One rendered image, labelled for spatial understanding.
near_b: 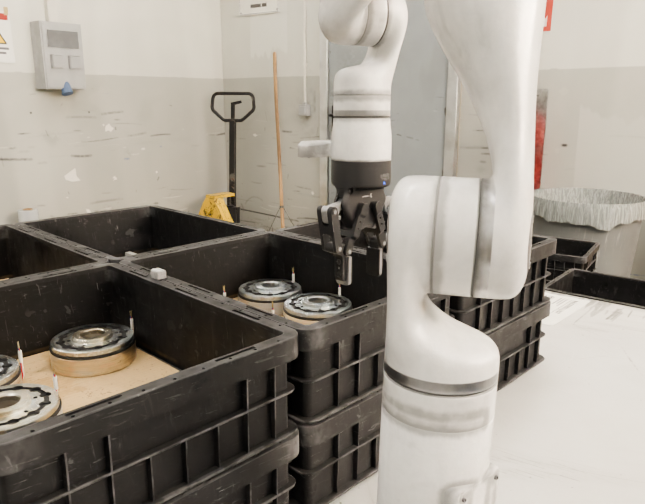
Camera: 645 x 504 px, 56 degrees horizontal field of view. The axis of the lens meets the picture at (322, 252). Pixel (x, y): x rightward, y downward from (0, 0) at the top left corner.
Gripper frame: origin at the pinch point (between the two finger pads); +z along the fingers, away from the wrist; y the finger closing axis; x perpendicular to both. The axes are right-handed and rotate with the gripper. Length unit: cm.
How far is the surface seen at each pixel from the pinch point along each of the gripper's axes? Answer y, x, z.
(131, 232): 6, 70, 6
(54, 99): 116, 357, -27
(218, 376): -29.2, -8.4, 2.9
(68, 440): -42.7, -8.3, 3.6
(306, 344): -17.7, -8.0, 3.3
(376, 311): -7.2, -8.7, 2.1
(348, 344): -10.5, -7.4, 5.5
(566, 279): 139, 27, 34
